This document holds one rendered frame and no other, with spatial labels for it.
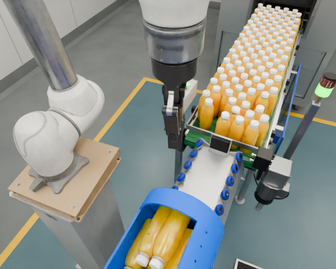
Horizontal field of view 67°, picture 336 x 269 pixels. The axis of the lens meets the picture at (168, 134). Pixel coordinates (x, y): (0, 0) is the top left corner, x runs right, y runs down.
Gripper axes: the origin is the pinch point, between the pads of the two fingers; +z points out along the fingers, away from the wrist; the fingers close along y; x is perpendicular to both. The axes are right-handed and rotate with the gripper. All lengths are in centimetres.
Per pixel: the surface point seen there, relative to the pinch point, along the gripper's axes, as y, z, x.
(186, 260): 16.1, 29.5, 5.5
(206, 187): -24, 59, 10
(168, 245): 12.0, 33.1, 0.0
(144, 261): 15.8, 38.9, -6.7
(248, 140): -49, 53, 28
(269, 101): -77, 51, 39
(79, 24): -331, 140, -204
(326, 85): -68, 32, 59
